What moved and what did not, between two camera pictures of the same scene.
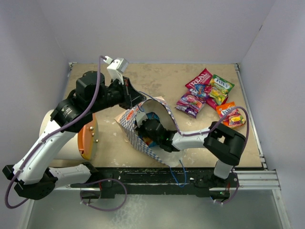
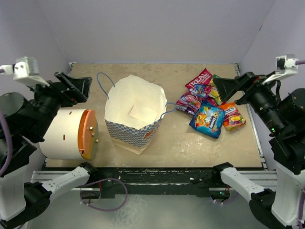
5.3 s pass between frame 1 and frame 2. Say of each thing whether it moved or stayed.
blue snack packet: moved
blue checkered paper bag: moved
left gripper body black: moved
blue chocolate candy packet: stayed
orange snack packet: stayed
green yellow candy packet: stayed
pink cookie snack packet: stayed
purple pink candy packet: stayed
